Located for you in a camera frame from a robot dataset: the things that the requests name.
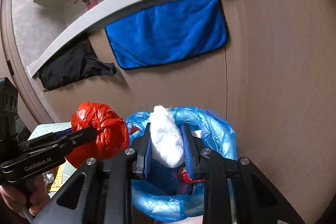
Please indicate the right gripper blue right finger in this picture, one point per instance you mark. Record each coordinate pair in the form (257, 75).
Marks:
(191, 153)

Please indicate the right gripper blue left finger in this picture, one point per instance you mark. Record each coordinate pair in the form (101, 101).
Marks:
(143, 145)

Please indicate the white tissue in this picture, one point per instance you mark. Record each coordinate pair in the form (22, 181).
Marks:
(166, 138)

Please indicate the red plastic bag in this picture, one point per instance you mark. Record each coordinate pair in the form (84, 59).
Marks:
(111, 138)

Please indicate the blue lined trash bin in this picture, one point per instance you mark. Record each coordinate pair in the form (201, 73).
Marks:
(157, 196)

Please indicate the grey kitchen countertop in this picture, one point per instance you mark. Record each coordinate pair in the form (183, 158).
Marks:
(126, 8)

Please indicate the person's left hand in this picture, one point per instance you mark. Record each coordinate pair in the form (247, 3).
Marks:
(16, 200)

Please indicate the red snack packet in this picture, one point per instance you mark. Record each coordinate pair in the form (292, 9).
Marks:
(185, 178)

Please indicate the green checked tablecloth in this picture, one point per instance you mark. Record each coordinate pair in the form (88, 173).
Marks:
(61, 168)

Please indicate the black hanging cloth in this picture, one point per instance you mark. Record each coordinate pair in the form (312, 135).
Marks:
(75, 62)

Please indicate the blue hanging towel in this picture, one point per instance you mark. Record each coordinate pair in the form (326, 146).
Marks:
(168, 33)

